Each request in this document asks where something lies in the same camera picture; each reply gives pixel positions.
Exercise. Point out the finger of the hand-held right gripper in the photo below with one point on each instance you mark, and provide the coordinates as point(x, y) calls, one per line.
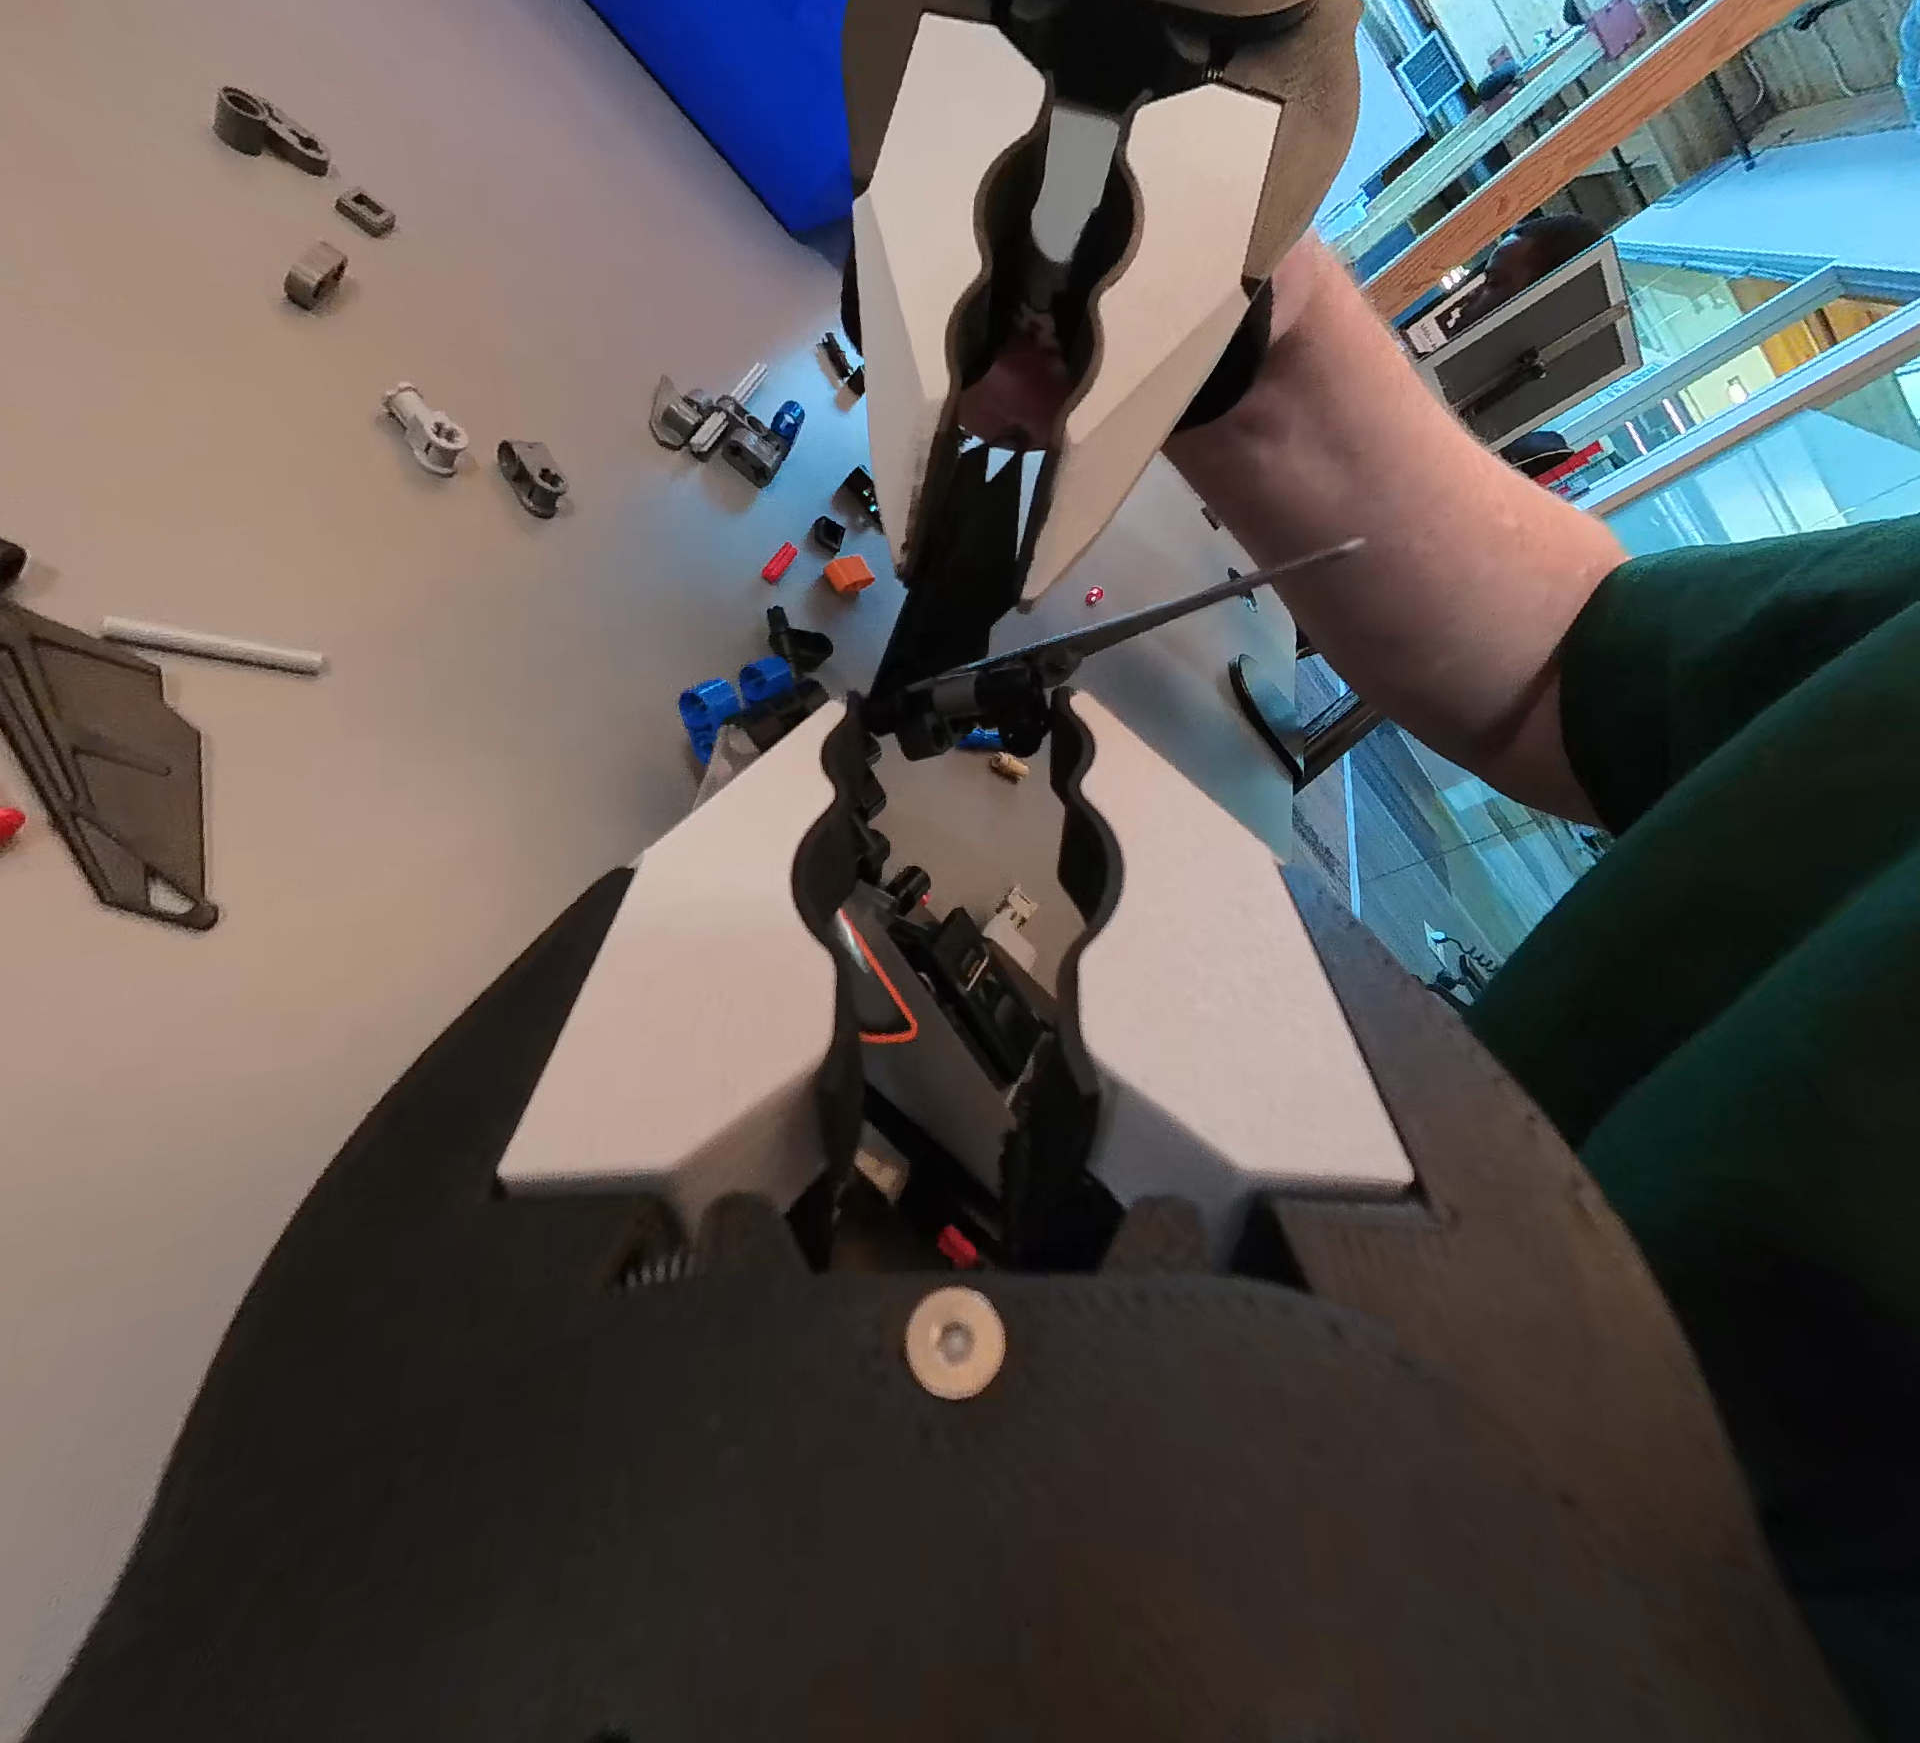
point(1186, 244)
point(933, 200)

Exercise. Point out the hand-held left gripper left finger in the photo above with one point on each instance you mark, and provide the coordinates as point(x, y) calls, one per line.
point(691, 1024)

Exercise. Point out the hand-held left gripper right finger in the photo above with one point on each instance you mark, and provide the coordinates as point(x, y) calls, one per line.
point(1246, 1024)

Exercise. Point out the grey black lego subassembly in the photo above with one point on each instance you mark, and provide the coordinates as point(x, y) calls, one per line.
point(947, 1008)

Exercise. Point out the long black lego panel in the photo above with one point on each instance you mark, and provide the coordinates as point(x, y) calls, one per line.
point(1140, 628)

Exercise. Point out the person's right forearm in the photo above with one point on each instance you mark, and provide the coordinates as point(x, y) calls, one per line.
point(1426, 574)

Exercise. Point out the scattered loose lego pieces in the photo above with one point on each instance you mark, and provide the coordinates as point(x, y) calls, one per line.
point(316, 273)

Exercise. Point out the dark ribbed lego panel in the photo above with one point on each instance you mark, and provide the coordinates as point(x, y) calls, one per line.
point(121, 755)

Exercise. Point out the person's right hand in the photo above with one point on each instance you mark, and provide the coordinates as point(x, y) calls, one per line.
point(1314, 332)

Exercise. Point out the black desk clamp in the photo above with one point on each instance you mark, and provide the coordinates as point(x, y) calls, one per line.
point(1269, 717)

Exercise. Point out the grey monitor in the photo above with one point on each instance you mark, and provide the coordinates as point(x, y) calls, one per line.
point(1531, 340)

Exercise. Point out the white wall air conditioner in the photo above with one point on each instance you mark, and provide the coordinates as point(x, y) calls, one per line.
point(1433, 77)

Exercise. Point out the wooden post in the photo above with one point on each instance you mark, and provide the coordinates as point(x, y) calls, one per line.
point(1651, 77)

